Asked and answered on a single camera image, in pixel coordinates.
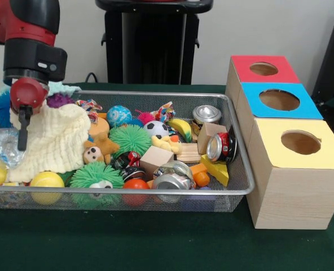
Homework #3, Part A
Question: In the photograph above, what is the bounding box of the brown teddy bear toy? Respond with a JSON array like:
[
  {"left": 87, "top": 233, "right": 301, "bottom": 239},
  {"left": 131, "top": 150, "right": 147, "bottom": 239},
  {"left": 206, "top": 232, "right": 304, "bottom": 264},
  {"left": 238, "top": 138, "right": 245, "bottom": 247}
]
[{"left": 82, "top": 133, "right": 121, "bottom": 165}]

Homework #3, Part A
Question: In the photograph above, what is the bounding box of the wooden box with three holes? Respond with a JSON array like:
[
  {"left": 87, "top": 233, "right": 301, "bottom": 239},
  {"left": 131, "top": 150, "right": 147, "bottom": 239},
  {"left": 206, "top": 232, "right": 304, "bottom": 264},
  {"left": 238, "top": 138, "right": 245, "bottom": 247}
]
[{"left": 226, "top": 55, "right": 334, "bottom": 230}]

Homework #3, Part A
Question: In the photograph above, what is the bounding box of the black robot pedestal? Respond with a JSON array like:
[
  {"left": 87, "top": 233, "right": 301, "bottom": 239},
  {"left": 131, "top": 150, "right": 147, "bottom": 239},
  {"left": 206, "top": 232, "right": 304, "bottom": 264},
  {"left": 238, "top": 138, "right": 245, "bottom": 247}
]
[{"left": 95, "top": 0, "right": 214, "bottom": 85}]

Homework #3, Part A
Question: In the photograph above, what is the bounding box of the mint green cloth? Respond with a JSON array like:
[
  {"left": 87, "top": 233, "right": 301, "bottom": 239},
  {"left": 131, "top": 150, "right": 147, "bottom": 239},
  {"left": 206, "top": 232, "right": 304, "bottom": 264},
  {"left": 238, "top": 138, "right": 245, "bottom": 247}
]
[{"left": 47, "top": 81, "right": 82, "bottom": 97}]

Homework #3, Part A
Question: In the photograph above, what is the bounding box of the black and white soccer ball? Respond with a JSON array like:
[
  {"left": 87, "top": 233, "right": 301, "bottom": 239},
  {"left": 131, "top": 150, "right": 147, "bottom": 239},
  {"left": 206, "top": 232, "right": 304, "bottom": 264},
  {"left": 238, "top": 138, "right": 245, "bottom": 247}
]
[{"left": 143, "top": 120, "right": 170, "bottom": 139}]

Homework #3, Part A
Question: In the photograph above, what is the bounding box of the yellow wedge block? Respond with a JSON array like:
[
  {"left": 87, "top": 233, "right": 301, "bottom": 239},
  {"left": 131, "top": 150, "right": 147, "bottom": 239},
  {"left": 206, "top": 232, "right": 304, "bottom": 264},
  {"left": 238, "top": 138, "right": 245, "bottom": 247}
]
[{"left": 201, "top": 155, "right": 231, "bottom": 187}]

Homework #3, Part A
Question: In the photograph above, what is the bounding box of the clear mesh bin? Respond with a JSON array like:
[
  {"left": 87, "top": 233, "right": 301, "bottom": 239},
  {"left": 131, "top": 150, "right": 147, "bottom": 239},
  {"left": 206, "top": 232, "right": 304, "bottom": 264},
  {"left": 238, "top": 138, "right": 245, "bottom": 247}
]
[{"left": 0, "top": 90, "right": 256, "bottom": 212}]

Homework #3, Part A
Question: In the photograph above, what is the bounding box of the plain yellow ball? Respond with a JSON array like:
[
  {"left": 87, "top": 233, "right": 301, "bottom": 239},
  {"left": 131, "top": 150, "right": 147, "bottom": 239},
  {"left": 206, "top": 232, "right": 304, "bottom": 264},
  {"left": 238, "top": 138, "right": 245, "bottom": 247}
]
[{"left": 30, "top": 172, "right": 65, "bottom": 206}]

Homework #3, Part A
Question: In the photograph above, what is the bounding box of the dark green table cloth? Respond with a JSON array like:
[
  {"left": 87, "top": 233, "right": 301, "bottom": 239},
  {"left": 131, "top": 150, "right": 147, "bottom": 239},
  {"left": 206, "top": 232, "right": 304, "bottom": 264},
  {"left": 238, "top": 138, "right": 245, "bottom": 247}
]
[{"left": 0, "top": 82, "right": 334, "bottom": 271}]

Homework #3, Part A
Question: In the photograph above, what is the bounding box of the clear plastic bottle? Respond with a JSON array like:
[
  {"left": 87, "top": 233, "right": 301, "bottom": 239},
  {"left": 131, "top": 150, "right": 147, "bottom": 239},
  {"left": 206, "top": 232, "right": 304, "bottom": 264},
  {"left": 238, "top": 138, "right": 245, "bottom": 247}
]
[{"left": 0, "top": 128, "right": 26, "bottom": 169}]

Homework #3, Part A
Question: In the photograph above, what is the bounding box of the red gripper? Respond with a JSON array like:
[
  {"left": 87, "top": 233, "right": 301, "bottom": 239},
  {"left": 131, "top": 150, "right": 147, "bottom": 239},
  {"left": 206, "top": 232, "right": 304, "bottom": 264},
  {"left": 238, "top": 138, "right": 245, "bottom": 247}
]
[{"left": 10, "top": 77, "right": 50, "bottom": 152}]

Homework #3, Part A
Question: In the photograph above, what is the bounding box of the purple spiky ball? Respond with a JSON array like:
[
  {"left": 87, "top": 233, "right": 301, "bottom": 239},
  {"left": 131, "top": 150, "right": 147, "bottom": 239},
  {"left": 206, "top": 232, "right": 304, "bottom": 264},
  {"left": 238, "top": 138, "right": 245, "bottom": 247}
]
[{"left": 46, "top": 93, "right": 75, "bottom": 109}]

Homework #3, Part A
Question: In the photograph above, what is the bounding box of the crushed silver can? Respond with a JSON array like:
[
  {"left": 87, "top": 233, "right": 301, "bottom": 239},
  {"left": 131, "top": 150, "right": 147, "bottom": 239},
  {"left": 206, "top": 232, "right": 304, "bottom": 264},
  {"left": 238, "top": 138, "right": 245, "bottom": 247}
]
[{"left": 153, "top": 161, "right": 195, "bottom": 204}]

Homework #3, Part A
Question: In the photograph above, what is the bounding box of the green spiky ball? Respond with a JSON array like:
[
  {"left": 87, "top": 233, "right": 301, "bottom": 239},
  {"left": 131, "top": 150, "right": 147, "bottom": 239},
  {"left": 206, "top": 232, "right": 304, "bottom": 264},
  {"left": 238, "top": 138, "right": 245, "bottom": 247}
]
[
  {"left": 69, "top": 162, "right": 125, "bottom": 191},
  {"left": 109, "top": 125, "right": 152, "bottom": 158}
]

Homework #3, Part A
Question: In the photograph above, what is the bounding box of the blue spiky ball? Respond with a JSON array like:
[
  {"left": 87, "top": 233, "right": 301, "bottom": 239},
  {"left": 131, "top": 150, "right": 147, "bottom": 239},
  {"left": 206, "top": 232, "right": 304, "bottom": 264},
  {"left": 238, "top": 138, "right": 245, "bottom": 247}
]
[{"left": 0, "top": 89, "right": 14, "bottom": 129}]

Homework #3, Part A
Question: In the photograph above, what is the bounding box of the cream yellow cloth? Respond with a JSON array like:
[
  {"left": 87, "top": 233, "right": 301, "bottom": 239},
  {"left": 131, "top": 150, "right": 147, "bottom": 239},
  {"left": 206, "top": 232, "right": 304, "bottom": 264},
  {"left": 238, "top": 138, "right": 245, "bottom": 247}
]
[{"left": 8, "top": 103, "right": 93, "bottom": 183}]

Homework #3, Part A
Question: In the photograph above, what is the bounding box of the orange red ball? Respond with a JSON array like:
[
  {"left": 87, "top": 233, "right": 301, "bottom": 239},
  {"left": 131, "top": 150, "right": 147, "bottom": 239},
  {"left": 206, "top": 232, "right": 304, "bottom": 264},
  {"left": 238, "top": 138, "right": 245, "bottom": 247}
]
[{"left": 122, "top": 178, "right": 151, "bottom": 206}]

